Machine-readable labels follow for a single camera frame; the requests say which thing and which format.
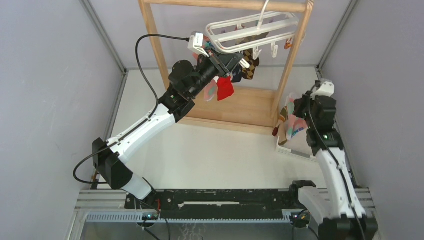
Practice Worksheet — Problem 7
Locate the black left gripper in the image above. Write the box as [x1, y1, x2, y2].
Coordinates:
[188, 47, 244, 99]

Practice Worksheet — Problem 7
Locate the white plastic clip hanger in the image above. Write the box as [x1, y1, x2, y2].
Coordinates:
[205, 0, 300, 60]

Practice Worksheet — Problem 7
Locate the red snowflake sock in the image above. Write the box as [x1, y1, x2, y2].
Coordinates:
[217, 76, 235, 101]

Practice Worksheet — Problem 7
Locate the striped maroon orange green sock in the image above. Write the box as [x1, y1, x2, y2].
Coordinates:
[272, 106, 289, 139]

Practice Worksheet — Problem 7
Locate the pink sock with green patch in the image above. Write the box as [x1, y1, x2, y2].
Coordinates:
[203, 79, 218, 102]

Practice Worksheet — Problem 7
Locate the white perforated plastic basket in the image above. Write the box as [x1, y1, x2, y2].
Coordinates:
[274, 96, 335, 163]

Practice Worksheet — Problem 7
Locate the orange hanger clip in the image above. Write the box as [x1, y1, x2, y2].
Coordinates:
[284, 37, 294, 50]

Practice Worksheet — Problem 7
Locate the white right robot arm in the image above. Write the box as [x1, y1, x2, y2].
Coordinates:
[289, 91, 378, 240]

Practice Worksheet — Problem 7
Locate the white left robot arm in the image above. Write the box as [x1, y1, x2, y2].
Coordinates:
[92, 49, 244, 209]

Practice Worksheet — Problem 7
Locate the wooden hanger rack stand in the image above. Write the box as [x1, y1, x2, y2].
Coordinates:
[139, 0, 314, 135]

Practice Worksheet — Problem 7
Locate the dark navy sock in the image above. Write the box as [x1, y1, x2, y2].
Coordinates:
[231, 64, 243, 83]

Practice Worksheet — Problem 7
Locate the brown argyle sock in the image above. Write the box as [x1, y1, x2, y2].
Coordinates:
[241, 32, 269, 80]

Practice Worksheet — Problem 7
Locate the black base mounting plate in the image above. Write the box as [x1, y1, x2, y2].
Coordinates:
[124, 189, 305, 221]

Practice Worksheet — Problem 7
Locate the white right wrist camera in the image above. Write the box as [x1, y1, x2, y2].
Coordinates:
[311, 78, 335, 99]

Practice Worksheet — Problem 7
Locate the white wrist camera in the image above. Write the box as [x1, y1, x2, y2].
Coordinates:
[187, 31, 210, 59]
[311, 78, 335, 99]

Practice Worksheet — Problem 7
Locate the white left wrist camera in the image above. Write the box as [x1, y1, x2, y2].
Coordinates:
[187, 31, 210, 59]

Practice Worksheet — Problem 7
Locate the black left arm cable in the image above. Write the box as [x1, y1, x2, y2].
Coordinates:
[134, 34, 191, 117]

